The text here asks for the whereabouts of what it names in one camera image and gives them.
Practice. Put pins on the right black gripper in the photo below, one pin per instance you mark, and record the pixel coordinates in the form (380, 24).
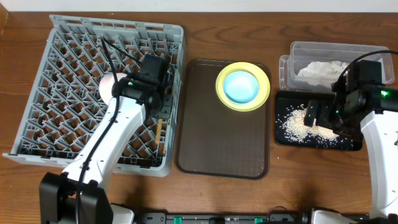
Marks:
(322, 119)

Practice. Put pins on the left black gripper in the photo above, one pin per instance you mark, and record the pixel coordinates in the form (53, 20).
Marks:
(166, 101)

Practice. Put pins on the rice grains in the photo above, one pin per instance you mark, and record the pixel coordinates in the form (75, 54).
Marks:
(291, 131)

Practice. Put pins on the white napkin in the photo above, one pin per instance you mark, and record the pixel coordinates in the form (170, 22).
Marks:
(322, 73)

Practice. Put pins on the pink white bowl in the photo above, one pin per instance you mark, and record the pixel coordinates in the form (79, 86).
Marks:
(106, 88)

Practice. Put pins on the yellow plate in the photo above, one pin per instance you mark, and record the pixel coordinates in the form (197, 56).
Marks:
(259, 74)

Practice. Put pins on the light blue bowl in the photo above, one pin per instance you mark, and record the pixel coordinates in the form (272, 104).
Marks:
(241, 87)

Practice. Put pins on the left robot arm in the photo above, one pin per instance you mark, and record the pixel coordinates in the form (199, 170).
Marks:
(78, 194)

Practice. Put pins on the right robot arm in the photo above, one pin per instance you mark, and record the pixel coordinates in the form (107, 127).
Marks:
(379, 132)

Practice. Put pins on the black waste tray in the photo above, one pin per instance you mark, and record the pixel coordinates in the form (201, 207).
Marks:
(296, 98)

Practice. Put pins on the grey plastic dishwasher rack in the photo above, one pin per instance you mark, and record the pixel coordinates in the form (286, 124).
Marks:
(64, 107)

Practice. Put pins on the clear plastic bin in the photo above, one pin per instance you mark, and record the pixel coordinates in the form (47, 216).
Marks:
(303, 53)

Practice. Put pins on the dark brown serving tray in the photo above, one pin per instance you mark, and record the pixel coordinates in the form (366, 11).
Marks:
(214, 139)

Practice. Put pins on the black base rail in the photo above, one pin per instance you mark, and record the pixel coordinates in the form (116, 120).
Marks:
(278, 214)

